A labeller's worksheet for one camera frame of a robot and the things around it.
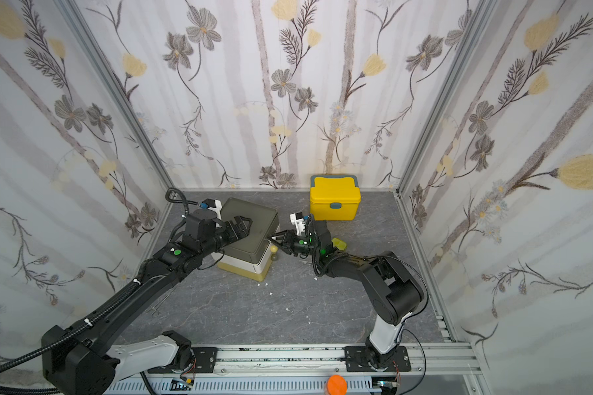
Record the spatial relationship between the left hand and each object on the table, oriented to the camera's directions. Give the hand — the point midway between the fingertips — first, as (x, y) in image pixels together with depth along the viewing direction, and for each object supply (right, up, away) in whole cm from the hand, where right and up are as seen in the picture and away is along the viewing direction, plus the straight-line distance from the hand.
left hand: (246, 223), depth 77 cm
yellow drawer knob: (+8, -9, +9) cm, 15 cm away
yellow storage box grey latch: (+31, +10, +22) cm, 39 cm away
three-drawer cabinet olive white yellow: (+1, -11, -1) cm, 11 cm away
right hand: (+7, -5, +2) cm, 9 cm away
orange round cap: (+27, -41, -15) cm, 51 cm away
